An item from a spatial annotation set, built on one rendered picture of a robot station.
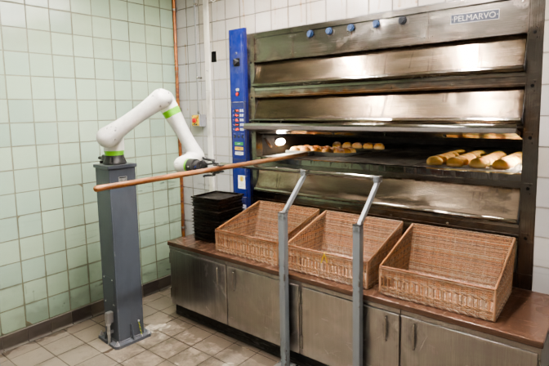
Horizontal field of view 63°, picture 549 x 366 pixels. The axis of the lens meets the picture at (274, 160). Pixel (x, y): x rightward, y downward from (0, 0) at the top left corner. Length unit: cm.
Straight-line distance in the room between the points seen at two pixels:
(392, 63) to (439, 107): 39
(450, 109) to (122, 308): 240
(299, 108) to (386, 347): 162
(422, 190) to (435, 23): 96
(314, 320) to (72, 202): 193
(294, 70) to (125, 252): 167
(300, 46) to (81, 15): 159
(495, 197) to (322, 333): 120
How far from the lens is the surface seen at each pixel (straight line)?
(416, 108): 273
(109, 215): 307
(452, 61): 267
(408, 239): 275
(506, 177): 262
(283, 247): 258
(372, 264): 250
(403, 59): 279
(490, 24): 267
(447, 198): 272
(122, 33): 378
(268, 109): 331
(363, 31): 293
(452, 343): 235
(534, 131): 258
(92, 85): 360
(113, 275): 317
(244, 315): 305
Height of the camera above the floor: 153
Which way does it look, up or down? 6 degrees down
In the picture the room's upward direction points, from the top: 1 degrees counter-clockwise
